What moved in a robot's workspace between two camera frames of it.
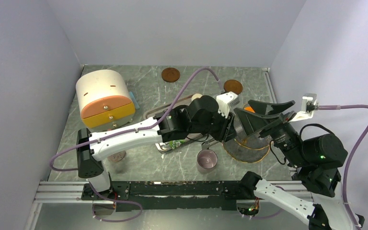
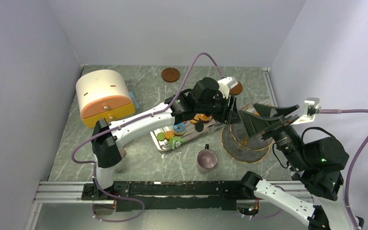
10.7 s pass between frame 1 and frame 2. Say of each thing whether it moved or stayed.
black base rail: stayed
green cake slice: stayed
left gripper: moved
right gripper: stayed
